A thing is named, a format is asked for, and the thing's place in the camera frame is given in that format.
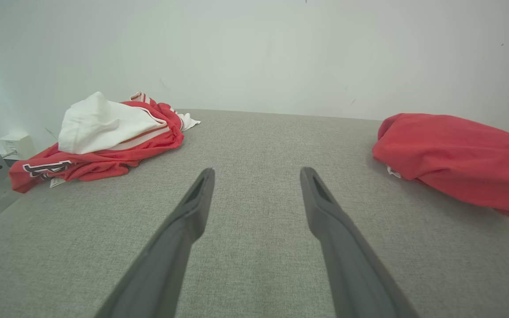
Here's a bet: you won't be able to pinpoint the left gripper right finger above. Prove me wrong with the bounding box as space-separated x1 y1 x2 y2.
300 167 419 318

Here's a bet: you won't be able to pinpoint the white wall box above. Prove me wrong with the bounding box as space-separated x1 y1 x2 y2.
0 132 36 160

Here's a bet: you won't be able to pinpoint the red and white t-shirt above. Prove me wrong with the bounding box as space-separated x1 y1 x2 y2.
8 91 201 193

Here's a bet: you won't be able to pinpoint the red Bulls 23 shorts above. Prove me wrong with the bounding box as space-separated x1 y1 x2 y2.
372 113 509 218

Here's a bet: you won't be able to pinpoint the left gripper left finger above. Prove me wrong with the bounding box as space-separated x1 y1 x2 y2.
95 168 215 318

